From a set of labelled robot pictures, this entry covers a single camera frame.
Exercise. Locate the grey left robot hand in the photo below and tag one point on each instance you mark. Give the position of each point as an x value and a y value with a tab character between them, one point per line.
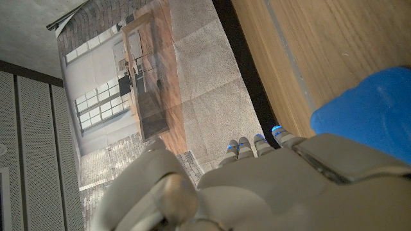
273	192

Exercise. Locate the blue block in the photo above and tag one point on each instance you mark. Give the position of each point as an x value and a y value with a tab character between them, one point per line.
369	109

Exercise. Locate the printed room backdrop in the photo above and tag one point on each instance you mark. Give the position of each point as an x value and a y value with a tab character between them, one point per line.
199	80

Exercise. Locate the backdrop crossbar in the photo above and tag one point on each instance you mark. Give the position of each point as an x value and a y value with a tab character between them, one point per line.
64	20

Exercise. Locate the perforated wall panel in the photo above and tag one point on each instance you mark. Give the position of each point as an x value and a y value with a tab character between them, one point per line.
35	144

